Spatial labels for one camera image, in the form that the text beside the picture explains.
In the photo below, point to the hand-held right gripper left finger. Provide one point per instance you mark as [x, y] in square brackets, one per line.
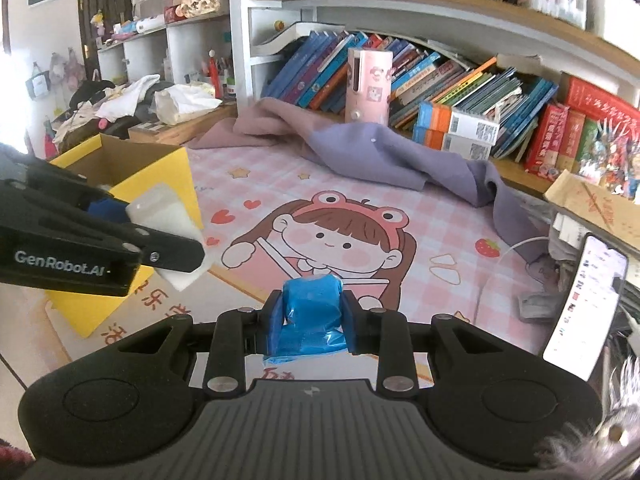
[272, 312]

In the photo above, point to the blue plastic bag roll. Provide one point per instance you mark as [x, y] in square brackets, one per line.
[305, 310]

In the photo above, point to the grey crumpled cloth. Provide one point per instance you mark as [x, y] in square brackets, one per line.
[542, 305]

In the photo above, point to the thin red book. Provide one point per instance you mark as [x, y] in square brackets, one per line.
[571, 142]

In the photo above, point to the white storage box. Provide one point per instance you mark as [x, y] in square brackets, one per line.
[612, 10]

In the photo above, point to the white wooden bookshelf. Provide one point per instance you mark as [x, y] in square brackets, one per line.
[240, 35]

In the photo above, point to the thick red book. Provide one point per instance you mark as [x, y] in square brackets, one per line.
[547, 137]

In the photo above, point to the hanging tote bag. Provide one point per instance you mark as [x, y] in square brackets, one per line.
[39, 85]

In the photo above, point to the purple pink cloth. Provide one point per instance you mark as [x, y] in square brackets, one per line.
[400, 160]

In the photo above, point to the colourful card packs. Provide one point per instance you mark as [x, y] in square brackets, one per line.
[610, 155]

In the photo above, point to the pink cartoon printed mat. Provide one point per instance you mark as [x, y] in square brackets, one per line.
[425, 220]

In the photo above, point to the yellow cardboard box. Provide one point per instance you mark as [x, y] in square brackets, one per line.
[180, 175]

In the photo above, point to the brown cardboard box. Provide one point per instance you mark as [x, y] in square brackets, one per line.
[170, 132]

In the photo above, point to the orange white box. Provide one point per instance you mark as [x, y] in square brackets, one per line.
[450, 146]
[460, 122]

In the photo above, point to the translucent white block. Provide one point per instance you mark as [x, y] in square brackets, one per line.
[165, 210]

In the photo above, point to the white cubby shelf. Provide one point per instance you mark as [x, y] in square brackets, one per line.
[190, 50]

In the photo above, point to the pink cartoon box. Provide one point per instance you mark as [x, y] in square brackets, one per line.
[367, 85]

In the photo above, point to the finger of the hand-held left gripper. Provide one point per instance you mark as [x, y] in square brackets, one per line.
[65, 185]
[170, 252]

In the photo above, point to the red bottle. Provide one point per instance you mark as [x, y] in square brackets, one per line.
[215, 77]

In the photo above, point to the large red flat box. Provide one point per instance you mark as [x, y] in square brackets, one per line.
[600, 100]

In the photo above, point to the white curved bookend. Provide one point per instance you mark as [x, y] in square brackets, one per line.
[280, 40]

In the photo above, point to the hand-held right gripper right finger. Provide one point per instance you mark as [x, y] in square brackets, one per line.
[352, 325]

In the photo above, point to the black smartphone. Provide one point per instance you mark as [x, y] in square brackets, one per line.
[585, 305]

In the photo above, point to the white plastic bag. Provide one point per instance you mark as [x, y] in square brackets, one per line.
[185, 100]

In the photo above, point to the white garment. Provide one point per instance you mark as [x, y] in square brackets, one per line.
[130, 95]

